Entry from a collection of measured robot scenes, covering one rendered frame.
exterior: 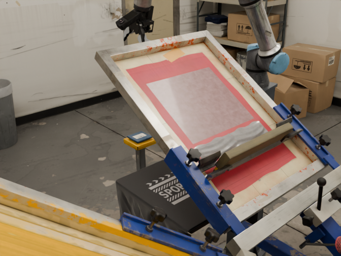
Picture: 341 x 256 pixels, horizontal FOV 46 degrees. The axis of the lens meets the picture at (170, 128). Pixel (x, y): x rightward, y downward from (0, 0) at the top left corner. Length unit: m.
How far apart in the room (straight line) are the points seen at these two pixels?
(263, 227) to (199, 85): 0.66
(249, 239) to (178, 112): 0.54
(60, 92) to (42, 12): 0.98
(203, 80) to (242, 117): 0.22
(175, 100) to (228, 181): 0.37
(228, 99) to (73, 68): 3.77
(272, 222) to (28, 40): 4.08
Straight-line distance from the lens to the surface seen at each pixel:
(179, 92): 1.54
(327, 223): 1.37
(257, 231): 1.20
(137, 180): 1.82
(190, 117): 1.47
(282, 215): 1.28
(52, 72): 5.10
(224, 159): 1.29
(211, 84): 1.65
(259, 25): 1.99
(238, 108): 1.62
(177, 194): 1.71
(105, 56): 1.50
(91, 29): 5.27
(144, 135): 2.18
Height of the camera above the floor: 1.89
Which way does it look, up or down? 24 degrees down
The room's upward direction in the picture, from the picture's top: 1 degrees counter-clockwise
